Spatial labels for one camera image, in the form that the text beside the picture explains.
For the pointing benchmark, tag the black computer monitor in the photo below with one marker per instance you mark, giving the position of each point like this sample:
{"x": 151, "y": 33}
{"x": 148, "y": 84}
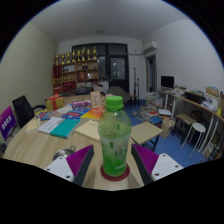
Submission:
{"x": 167, "y": 81}

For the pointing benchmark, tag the black tripod stand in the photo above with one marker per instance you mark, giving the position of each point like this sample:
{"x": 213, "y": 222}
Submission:
{"x": 135, "y": 86}

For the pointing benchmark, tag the brown paper bag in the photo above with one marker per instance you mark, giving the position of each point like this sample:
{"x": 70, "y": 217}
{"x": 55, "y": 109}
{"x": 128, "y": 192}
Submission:
{"x": 167, "y": 128}

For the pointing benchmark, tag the dark glass double door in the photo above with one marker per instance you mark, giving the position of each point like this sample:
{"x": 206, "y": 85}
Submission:
{"x": 116, "y": 66}

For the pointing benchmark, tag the standing printed card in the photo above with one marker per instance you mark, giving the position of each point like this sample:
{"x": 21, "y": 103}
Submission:
{"x": 96, "y": 100}

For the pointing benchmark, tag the green tea plastic bottle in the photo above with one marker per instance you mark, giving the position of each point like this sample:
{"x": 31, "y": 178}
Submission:
{"x": 114, "y": 140}

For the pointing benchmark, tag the wooden stool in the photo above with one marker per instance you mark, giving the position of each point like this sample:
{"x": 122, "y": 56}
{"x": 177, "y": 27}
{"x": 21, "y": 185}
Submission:
{"x": 185, "y": 118}

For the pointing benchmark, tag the flat round red coaster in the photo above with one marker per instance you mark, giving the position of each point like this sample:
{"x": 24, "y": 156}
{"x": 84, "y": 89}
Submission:
{"x": 115, "y": 178}

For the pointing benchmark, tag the pink packet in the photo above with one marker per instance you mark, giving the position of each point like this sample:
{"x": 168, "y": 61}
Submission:
{"x": 81, "y": 103}

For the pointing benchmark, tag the grey upholstered chair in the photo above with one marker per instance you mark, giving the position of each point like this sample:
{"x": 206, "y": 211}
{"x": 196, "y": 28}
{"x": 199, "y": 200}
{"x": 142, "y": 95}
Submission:
{"x": 116, "y": 91}

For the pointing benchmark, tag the teal book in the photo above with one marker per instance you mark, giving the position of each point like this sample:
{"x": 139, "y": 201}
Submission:
{"x": 65, "y": 128}

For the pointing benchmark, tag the long wooden wall desk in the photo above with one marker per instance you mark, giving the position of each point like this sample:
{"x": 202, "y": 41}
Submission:
{"x": 196, "y": 103}

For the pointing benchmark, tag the blue and red book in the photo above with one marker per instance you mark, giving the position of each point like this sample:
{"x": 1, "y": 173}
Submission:
{"x": 75, "y": 113}

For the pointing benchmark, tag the white round stool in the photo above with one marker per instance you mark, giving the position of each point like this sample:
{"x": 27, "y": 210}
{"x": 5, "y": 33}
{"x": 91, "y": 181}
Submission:
{"x": 198, "y": 127}

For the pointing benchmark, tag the wooden shelf unit with trophies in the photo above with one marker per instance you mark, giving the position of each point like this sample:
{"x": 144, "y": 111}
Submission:
{"x": 75, "y": 73}

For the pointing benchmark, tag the pale yellow notebook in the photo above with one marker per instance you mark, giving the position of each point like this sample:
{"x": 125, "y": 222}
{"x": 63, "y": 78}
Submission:
{"x": 33, "y": 125}

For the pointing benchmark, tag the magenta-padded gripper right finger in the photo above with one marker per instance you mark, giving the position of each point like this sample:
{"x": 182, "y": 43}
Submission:
{"x": 165, "y": 165}

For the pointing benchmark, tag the black printer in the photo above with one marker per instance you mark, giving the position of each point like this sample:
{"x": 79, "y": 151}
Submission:
{"x": 194, "y": 97}

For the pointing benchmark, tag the pile of books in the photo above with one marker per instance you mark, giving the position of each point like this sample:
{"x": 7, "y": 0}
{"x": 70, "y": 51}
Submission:
{"x": 151, "y": 103}

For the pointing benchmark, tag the purple sign board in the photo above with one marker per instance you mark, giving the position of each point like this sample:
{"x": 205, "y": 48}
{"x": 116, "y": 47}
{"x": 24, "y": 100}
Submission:
{"x": 7, "y": 122}

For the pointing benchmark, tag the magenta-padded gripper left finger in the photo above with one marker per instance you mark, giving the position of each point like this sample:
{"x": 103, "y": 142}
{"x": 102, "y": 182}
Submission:
{"x": 56, "y": 168}

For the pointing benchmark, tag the orange book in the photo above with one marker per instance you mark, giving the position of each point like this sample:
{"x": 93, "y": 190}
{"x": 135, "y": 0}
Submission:
{"x": 93, "y": 114}

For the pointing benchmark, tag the small wooden side table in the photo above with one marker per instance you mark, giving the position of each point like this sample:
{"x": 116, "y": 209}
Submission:
{"x": 145, "y": 131}

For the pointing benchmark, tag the black office chair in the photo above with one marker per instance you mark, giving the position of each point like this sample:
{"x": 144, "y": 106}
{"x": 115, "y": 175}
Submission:
{"x": 23, "y": 110}

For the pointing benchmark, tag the beige paper envelope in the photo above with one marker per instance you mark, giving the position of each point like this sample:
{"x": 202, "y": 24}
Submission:
{"x": 88, "y": 130}

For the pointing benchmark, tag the gift box with red ribbon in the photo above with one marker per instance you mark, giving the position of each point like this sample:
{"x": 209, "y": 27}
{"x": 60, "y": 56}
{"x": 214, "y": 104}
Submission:
{"x": 55, "y": 103}

